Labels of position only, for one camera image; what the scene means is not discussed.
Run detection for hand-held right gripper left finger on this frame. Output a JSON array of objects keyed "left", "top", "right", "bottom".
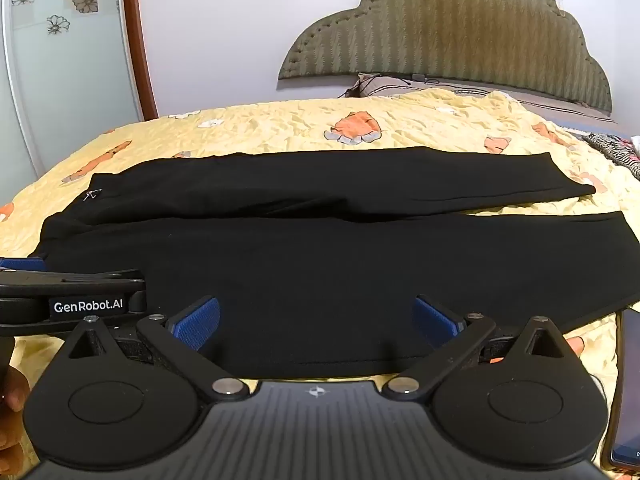
[{"left": 65, "top": 296, "right": 251, "bottom": 403}]

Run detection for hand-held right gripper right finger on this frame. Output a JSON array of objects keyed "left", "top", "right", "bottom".
[{"left": 382, "top": 295, "right": 576, "bottom": 403}]

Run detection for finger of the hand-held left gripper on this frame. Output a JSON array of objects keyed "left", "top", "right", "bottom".
[
  {"left": 0, "top": 280, "right": 149, "bottom": 337},
  {"left": 0, "top": 257, "right": 146, "bottom": 289}
]

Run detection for black pants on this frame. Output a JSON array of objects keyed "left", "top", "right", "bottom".
[{"left": 31, "top": 146, "right": 640, "bottom": 380}]

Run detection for person's left hand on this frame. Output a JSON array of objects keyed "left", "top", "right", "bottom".
[{"left": 0, "top": 345, "right": 32, "bottom": 467}]

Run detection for frosted floral glass door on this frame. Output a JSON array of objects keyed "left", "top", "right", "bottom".
[{"left": 0, "top": 0, "right": 147, "bottom": 183}]

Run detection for black smartphone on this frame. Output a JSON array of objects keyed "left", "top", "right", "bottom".
[{"left": 599, "top": 305, "right": 640, "bottom": 472}]

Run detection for yellow floral blanket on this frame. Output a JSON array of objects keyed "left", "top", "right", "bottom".
[{"left": 0, "top": 87, "right": 640, "bottom": 466}]

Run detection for grey striped pillow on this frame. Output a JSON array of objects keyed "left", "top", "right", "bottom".
[{"left": 350, "top": 72, "right": 621, "bottom": 124}]

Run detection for striped patterned cloth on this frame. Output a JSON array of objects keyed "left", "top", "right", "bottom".
[{"left": 581, "top": 132, "right": 640, "bottom": 181}]

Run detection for olive padded headboard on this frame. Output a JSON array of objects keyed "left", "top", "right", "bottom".
[{"left": 277, "top": 0, "right": 614, "bottom": 112}]

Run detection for black cable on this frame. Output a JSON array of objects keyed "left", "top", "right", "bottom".
[{"left": 339, "top": 73, "right": 442, "bottom": 99}]

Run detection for brown wooden door frame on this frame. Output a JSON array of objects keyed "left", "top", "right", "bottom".
[{"left": 121, "top": 0, "right": 160, "bottom": 122}]

